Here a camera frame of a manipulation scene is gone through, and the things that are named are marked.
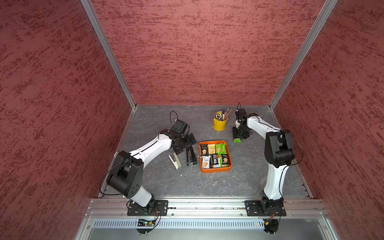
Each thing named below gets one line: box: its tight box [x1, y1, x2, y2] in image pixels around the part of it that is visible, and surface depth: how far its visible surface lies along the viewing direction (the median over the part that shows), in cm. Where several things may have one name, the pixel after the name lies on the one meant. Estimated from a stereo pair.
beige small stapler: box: [168, 152, 182, 170], surface depth 89 cm
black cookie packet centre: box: [209, 153, 219, 169], surface depth 90 cm
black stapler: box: [186, 146, 198, 166], surface depth 92 cm
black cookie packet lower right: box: [221, 153, 230, 167], surface depth 89 cm
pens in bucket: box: [215, 107, 233, 121], surface depth 102 cm
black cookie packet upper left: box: [200, 144, 209, 156], surface depth 94 cm
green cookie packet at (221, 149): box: [215, 143, 228, 157], surface depth 96 cm
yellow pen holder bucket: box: [213, 113, 229, 131], surface depth 106 cm
